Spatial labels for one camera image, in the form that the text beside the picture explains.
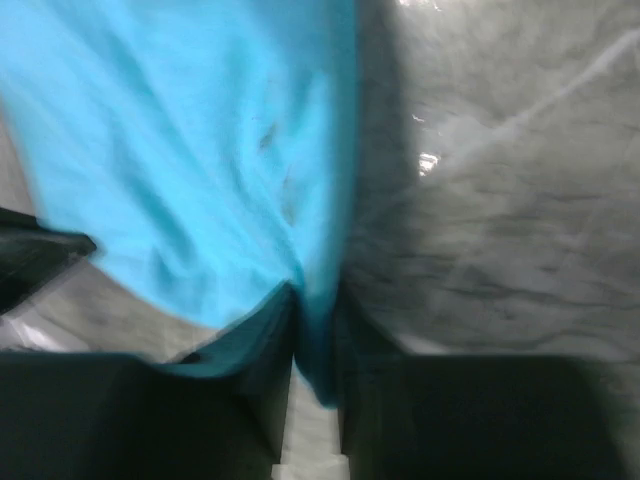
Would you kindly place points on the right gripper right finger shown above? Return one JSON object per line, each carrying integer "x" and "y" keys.
{"x": 421, "y": 412}

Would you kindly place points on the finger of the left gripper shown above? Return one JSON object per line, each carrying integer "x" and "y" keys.
{"x": 32, "y": 256}

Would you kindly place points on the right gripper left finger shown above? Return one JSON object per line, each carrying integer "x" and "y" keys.
{"x": 218, "y": 413}

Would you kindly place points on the turquoise polo shirt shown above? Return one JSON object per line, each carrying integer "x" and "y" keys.
{"x": 208, "y": 147}

